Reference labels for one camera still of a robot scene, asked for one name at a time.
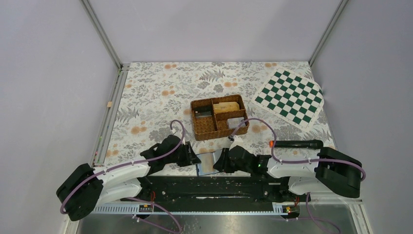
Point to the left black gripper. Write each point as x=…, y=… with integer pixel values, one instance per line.
x=190, y=158

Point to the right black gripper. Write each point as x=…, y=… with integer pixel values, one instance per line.
x=222, y=164

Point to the blue leather card holder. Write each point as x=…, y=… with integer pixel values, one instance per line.
x=205, y=167

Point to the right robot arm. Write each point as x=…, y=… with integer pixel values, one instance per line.
x=330, y=170

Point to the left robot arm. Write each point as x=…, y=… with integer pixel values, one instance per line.
x=87, y=188

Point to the grey card stack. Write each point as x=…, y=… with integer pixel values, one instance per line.
x=233, y=123

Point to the woven wicker divided basket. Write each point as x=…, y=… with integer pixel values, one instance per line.
x=206, y=128

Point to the black marker orange cap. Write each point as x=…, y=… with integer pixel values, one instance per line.
x=310, y=144

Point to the green white chessboard mat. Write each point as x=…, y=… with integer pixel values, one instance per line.
x=291, y=97

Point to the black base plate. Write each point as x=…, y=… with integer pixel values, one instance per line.
x=216, y=193

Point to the aluminium frame rail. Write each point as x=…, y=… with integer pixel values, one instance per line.
x=129, y=127

